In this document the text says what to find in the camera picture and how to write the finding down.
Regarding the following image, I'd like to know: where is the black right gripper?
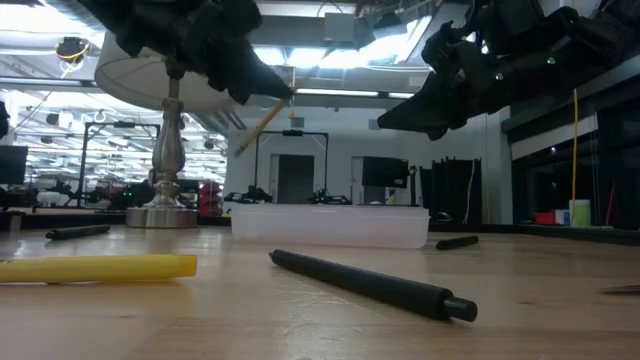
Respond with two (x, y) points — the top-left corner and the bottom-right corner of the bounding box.
(377, 22), (506, 142)

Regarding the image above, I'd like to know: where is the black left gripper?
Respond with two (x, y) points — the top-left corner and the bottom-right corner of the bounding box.
(164, 0), (295, 106)

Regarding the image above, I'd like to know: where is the orange wooden pencil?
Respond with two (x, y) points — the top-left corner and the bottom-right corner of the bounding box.
(234, 97), (290, 159)

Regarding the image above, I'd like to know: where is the black pen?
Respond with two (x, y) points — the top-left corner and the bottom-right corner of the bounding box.
(434, 234), (480, 251)
(268, 248), (479, 323)
(44, 224), (112, 242)

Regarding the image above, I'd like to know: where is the clear supply box pink lid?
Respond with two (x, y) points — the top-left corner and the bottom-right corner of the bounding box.
(230, 203), (430, 250)

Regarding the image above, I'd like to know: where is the yellow highlighter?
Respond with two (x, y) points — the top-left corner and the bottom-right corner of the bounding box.
(0, 253), (198, 286)

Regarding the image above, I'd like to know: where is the grey ceiling box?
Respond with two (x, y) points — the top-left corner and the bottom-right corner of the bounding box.
(322, 12), (372, 45)

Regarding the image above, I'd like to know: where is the ceiling light bar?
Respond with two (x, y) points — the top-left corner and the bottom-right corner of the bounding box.
(294, 88), (416, 100)

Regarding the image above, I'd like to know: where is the white shade silver lamp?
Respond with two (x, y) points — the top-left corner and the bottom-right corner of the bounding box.
(93, 29), (241, 230)

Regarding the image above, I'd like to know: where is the red equipment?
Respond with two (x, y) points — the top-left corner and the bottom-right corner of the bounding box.
(198, 181), (223, 217)

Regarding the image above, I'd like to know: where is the pale green container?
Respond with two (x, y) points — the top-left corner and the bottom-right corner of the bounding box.
(568, 199), (593, 229)

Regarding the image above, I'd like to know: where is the dark computer monitor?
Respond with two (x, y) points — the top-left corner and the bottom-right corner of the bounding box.
(0, 144), (29, 186)

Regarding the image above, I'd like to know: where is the black robot rig frame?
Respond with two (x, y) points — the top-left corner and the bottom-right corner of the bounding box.
(77, 121), (161, 207)
(253, 129), (330, 204)

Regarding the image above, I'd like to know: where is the black wall monitor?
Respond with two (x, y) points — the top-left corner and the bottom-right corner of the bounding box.
(361, 156), (410, 190)

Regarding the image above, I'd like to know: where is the black aluminium table frame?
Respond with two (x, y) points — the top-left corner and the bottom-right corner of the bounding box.
(0, 208), (640, 247)

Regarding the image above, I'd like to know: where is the ceiling cable reel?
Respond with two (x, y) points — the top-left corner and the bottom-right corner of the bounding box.
(54, 36), (91, 65)

